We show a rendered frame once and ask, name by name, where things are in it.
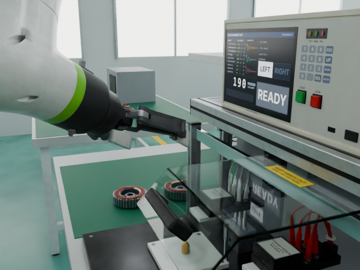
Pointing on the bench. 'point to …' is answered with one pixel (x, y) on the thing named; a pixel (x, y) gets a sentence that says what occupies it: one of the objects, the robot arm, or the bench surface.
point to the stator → (128, 196)
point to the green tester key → (300, 96)
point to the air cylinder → (245, 246)
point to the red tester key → (315, 100)
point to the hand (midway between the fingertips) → (155, 140)
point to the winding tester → (314, 75)
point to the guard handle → (167, 215)
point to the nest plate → (159, 252)
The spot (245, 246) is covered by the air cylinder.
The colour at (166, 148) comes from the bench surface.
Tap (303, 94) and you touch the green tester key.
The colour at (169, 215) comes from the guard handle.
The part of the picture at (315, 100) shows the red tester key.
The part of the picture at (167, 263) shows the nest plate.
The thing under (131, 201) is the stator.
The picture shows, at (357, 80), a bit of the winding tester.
